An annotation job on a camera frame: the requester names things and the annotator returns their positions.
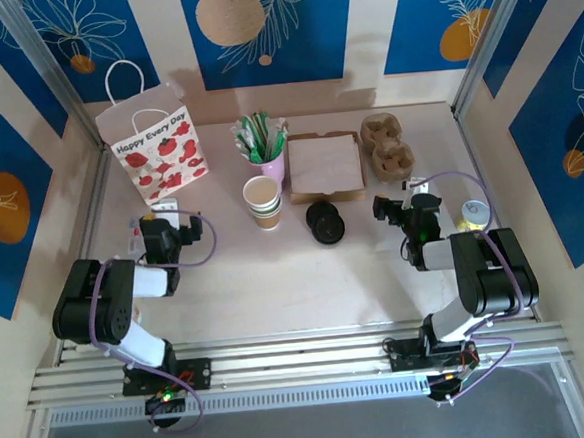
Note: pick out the brown pulp cup carrier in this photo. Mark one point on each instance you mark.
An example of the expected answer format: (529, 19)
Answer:
(390, 159)
(364, 135)

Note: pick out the black plastic cup lid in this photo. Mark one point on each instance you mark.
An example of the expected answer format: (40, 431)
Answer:
(329, 230)

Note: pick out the green paper coffee cup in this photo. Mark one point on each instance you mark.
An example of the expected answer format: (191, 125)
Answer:
(261, 191)

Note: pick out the white red printed paper bag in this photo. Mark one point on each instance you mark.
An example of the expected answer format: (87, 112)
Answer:
(162, 153)

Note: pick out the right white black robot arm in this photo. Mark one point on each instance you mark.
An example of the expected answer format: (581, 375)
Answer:
(496, 275)

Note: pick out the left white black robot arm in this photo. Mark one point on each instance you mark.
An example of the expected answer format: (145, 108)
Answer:
(87, 303)

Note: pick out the red white sachet packet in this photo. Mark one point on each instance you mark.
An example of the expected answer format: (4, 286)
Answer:
(135, 249)

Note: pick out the clear sachet packet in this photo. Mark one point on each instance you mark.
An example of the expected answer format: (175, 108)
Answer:
(135, 226)

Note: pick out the yellow drink can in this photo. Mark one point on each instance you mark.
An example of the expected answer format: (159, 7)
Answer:
(474, 211)

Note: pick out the brown cardboard napkin box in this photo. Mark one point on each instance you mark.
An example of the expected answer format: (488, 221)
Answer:
(330, 196)

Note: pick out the brown paper cup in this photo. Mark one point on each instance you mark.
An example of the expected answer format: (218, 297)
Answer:
(266, 222)

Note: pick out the white paper napkin stack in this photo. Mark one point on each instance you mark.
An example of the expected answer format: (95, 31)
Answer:
(323, 161)

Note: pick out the small pink paper cup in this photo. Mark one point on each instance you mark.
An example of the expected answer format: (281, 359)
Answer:
(138, 315)

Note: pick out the dark green wrapped straw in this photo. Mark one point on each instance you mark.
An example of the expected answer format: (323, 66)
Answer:
(256, 154)

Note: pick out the pink straw holder cup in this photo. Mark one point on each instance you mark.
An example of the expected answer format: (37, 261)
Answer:
(273, 170)

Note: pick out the white wrapped straw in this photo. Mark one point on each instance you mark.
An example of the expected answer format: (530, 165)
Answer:
(240, 141)

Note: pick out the light green wrapped straw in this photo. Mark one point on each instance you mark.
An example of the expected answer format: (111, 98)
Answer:
(280, 140)

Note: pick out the left black controller module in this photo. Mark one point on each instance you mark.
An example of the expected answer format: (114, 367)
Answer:
(164, 403)

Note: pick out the black controller module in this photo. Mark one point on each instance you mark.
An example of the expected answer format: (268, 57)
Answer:
(164, 403)
(449, 388)

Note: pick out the right black controller module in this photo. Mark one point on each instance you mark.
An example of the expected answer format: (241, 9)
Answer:
(449, 388)

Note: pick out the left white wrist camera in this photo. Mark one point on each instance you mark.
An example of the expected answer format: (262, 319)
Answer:
(166, 206)

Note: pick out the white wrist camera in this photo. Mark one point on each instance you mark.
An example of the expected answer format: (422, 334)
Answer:
(166, 206)
(412, 184)

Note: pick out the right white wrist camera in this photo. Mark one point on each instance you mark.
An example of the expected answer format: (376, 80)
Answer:
(412, 184)

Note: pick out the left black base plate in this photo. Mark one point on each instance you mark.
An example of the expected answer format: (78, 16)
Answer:
(202, 373)

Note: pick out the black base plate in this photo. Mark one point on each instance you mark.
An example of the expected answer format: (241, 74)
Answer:
(402, 356)
(202, 373)

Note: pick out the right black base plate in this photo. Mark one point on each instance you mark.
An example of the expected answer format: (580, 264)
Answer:
(402, 356)

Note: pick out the aluminium front rail frame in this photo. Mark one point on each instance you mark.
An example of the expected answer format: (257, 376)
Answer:
(307, 358)

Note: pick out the aluminium corner post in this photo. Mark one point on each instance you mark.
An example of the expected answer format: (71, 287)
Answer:
(51, 70)
(490, 40)

